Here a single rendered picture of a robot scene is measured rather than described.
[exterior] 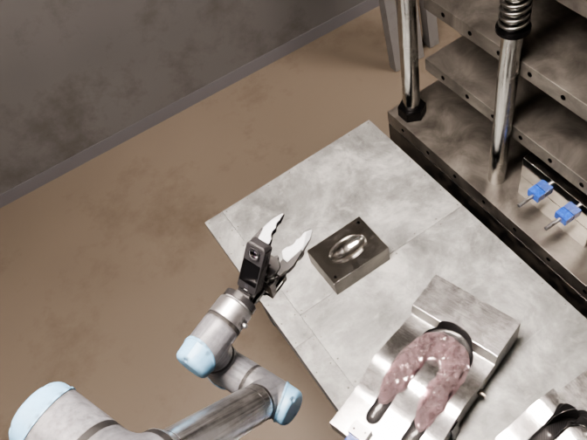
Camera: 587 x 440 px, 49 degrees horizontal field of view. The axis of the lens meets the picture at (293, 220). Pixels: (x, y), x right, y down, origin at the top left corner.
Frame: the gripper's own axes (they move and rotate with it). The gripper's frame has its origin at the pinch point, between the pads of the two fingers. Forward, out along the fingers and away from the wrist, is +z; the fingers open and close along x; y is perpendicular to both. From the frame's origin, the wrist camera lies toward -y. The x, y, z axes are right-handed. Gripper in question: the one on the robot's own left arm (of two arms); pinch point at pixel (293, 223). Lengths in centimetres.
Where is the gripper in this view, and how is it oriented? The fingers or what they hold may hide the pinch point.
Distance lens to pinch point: 133.5
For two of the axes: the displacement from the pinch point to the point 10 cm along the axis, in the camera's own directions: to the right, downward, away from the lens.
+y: 0.7, 5.1, 8.6
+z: 5.6, -7.3, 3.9
